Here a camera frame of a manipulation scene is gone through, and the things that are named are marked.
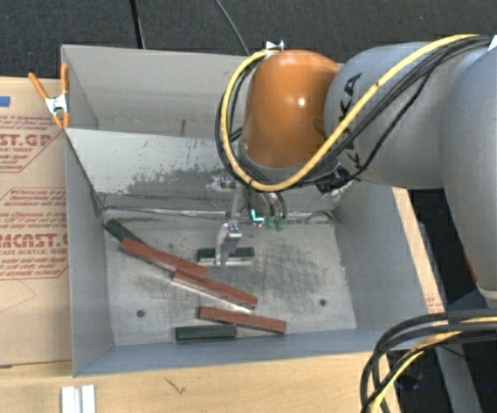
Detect dark green flat block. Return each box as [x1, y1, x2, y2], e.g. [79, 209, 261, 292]
[103, 218, 147, 247]
[175, 324, 238, 343]
[195, 247, 256, 263]

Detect red-brown flat block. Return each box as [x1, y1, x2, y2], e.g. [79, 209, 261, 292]
[171, 269, 260, 311]
[196, 305, 288, 336]
[119, 237, 210, 280]

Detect grey metal bin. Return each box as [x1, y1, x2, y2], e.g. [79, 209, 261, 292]
[60, 44, 431, 379]

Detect brown cardboard board, red print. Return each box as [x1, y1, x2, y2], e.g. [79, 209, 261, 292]
[0, 74, 448, 372]

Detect black cylinder on white bracket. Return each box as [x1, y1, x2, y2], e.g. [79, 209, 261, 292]
[315, 165, 355, 200]

